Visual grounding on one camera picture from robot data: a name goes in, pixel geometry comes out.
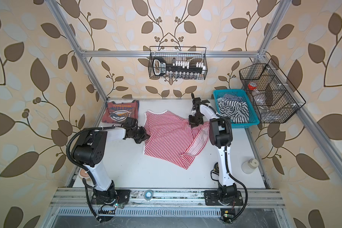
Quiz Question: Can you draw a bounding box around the round blue button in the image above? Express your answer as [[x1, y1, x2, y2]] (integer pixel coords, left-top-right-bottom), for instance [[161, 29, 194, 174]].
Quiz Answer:
[[144, 190, 154, 201]]

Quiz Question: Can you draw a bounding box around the wire basket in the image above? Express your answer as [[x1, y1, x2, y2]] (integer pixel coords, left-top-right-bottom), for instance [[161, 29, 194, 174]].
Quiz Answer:
[[239, 59, 306, 124], [148, 45, 208, 80]]

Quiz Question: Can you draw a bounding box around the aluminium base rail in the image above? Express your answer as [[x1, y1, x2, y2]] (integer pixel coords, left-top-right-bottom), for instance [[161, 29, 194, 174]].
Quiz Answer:
[[50, 188, 286, 209]]

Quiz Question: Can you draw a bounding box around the teal plastic basket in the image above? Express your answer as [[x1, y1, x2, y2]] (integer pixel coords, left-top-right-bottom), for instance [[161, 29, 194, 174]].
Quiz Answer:
[[213, 89, 259, 128]]

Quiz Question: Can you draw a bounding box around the black tape measure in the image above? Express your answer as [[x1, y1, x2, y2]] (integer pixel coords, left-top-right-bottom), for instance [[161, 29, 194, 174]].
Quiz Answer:
[[210, 163, 219, 181]]

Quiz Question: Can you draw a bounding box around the red white striped garment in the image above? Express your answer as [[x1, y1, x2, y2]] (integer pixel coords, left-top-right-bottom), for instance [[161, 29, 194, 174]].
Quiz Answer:
[[143, 110, 210, 170]]

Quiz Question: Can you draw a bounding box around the white plastic bottle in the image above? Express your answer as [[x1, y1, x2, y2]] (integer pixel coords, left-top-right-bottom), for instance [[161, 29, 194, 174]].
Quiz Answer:
[[241, 159, 259, 174]]

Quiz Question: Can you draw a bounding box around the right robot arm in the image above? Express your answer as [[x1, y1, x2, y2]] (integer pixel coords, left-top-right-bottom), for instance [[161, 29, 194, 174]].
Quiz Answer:
[[189, 93, 248, 224]]

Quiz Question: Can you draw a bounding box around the right wire basket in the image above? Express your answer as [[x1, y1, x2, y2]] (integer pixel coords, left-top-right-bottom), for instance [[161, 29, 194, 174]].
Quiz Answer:
[[239, 59, 306, 124]]

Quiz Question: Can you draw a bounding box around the black white striped garment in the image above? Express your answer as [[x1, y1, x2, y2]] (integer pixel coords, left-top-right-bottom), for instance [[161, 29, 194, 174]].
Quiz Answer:
[[217, 94, 249, 124]]

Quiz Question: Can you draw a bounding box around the round tan pad dish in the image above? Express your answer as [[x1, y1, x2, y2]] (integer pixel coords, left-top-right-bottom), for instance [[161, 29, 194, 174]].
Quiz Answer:
[[78, 169, 90, 180]]

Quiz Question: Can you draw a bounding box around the red capped plastic bottle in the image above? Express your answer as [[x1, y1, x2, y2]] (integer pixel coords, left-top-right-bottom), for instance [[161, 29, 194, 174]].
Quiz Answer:
[[248, 82, 267, 105]]

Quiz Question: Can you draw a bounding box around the back wire basket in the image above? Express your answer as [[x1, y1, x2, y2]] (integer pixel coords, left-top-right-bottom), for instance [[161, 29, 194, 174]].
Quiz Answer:
[[148, 45, 208, 80]]

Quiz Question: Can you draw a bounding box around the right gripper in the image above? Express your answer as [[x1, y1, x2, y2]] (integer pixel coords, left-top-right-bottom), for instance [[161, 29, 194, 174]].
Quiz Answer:
[[189, 113, 204, 127]]

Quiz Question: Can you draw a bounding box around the black socket set tool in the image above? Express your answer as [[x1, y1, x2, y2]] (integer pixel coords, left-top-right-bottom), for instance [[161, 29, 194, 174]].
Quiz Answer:
[[148, 57, 208, 80]]

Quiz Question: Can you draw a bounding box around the red tank top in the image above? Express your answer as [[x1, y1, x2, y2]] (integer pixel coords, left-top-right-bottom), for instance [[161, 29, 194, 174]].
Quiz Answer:
[[101, 100, 139, 124]]

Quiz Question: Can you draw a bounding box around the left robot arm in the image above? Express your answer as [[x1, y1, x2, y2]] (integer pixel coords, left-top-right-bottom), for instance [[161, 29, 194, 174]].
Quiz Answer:
[[66, 117, 150, 223]]

